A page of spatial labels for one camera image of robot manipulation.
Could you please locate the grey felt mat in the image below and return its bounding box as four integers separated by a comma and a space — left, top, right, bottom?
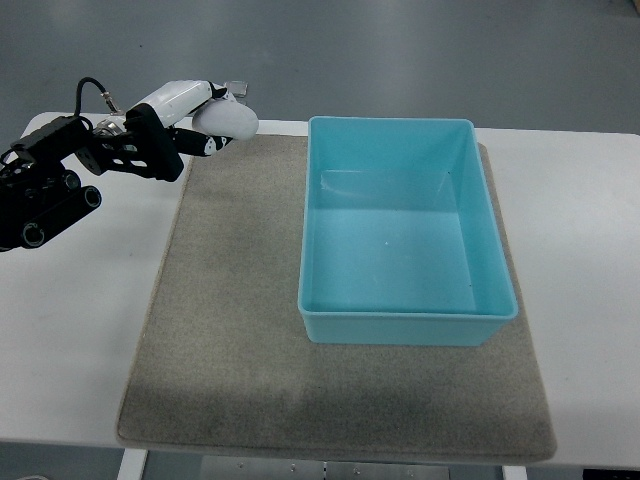
116, 135, 557, 464

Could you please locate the white bunny toy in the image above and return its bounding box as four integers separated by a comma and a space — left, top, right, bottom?
192, 100, 259, 141

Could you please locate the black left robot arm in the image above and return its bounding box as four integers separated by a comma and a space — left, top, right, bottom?
1, 77, 118, 252

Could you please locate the blue plastic box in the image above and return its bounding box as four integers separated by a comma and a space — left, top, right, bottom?
298, 116, 520, 346

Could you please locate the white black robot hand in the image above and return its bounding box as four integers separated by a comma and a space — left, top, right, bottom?
93, 80, 238, 182

